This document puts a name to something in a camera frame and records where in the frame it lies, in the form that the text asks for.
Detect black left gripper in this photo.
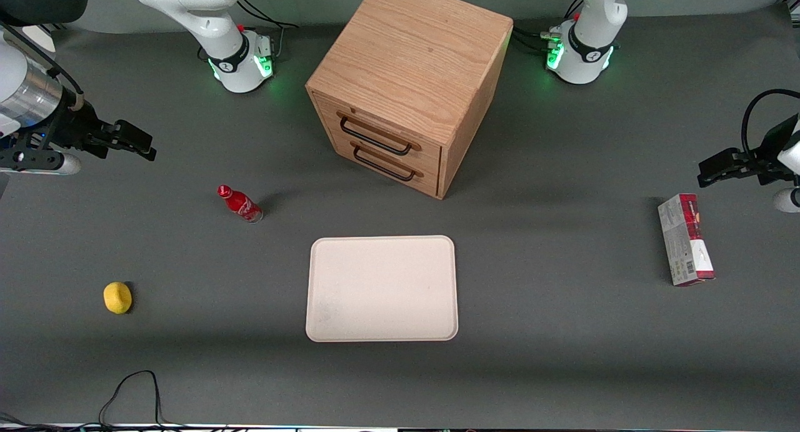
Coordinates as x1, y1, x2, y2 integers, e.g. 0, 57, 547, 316
697, 116, 800, 188

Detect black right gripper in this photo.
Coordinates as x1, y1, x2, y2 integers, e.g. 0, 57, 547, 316
37, 98, 158, 162

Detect wooden drawer cabinet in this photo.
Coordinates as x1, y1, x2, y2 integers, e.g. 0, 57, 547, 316
306, 0, 514, 200

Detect grey and red carton box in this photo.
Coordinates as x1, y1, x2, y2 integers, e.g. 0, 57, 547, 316
657, 193, 716, 287

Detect red cola bottle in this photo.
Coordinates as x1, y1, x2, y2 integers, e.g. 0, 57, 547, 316
217, 184, 264, 224

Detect yellow lemon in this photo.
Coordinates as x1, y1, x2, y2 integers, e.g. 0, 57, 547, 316
103, 281, 133, 314

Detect beige rectangular tray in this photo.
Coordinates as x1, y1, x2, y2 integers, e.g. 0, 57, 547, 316
306, 235, 459, 343

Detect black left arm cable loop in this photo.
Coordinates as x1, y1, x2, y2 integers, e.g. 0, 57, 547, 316
741, 88, 800, 159

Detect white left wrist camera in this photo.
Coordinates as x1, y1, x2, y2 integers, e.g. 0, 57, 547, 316
773, 187, 800, 214

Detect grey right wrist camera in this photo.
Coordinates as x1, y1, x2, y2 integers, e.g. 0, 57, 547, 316
0, 147, 83, 176

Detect black right arm base cables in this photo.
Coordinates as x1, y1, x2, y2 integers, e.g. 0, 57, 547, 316
236, 0, 300, 63

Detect black arm base cables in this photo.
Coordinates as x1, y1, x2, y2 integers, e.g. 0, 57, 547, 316
511, 0, 586, 56
236, 0, 300, 63

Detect black left arm base cables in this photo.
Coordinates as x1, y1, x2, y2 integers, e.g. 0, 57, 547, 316
511, 0, 586, 56

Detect thin black floor cable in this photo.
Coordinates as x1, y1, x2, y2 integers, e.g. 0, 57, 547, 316
0, 370, 188, 432

